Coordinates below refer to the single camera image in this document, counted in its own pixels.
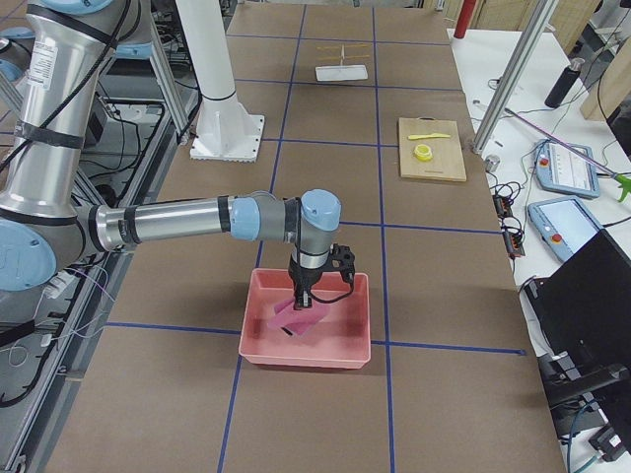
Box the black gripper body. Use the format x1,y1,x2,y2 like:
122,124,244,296
288,260,324,298

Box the pink cloth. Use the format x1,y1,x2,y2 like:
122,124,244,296
267,299,328,336

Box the black water bottle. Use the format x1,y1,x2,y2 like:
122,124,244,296
544,57,585,108

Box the pink plastic bin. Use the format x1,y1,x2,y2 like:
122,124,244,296
239,268,371,369

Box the yellow lemon slices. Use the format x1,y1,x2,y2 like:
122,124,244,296
413,144,433,162

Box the wooden cutting board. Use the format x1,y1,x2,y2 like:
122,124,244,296
397,117,466,182

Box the yellow plastic knife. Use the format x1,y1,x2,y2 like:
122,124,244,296
407,132,452,141

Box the white rectangular tray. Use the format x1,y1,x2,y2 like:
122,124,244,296
315,64,368,83

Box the wooden chopstick beside tray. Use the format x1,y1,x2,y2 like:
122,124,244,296
316,42,369,51

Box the near blue teach pendant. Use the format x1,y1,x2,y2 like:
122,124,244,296
526,196,603,262

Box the blue teach pendant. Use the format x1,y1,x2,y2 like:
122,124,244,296
534,140,600,199
526,196,603,262

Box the far blue teach pendant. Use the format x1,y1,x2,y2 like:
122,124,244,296
534,140,600,199

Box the black monitor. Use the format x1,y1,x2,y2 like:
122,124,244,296
525,230,630,371

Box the red cylinder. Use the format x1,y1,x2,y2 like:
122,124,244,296
454,0,477,39

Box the reacher grabber tool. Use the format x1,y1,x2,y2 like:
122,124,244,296
504,107,631,203

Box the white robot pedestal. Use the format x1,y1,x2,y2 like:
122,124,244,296
176,0,265,163

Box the aluminium frame post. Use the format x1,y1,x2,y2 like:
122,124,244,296
471,0,559,155

